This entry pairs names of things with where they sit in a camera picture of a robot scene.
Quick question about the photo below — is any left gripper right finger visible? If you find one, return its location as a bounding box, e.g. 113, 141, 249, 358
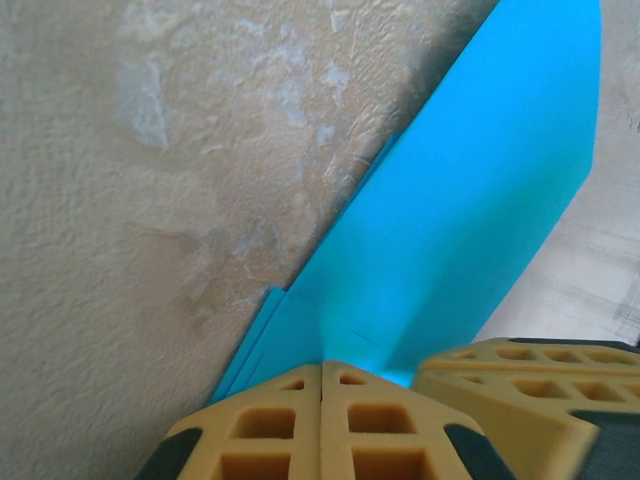
319, 359, 516, 480

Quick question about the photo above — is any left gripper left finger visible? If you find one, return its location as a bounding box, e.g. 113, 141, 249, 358
134, 363, 321, 480

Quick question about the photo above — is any blue paper sheet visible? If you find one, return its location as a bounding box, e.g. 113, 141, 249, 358
209, 0, 604, 404

